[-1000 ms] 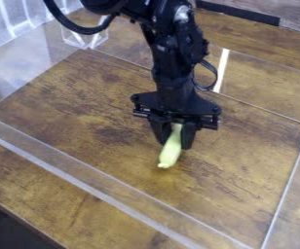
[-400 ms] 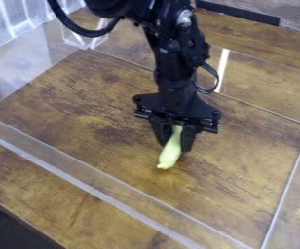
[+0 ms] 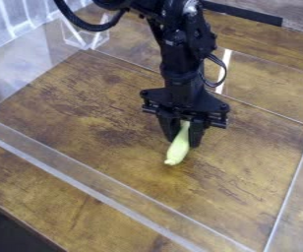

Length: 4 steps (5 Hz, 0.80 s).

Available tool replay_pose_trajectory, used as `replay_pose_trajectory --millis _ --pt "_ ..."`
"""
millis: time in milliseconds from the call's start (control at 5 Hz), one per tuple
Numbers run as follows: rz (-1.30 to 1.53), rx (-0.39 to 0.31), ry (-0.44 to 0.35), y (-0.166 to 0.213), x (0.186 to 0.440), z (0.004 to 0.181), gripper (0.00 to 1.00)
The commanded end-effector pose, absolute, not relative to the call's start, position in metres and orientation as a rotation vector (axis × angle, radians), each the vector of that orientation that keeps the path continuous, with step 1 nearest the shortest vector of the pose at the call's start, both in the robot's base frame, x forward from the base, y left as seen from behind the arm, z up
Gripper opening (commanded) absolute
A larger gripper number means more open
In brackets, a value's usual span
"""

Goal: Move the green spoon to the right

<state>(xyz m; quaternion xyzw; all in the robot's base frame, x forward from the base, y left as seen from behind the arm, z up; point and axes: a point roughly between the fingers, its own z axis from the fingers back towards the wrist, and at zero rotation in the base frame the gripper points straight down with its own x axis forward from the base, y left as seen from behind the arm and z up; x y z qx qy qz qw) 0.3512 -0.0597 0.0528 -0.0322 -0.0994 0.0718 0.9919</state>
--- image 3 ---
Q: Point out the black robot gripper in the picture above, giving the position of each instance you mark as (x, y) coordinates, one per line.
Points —
(186, 101)

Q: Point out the green handled spoon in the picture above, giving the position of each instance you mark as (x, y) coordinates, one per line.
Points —
(178, 148)

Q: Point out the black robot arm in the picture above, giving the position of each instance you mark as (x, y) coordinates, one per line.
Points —
(186, 42)

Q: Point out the black bar on table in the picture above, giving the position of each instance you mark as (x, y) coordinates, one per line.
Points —
(242, 13)

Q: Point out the clear acrylic enclosure walls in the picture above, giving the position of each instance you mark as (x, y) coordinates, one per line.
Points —
(231, 198)

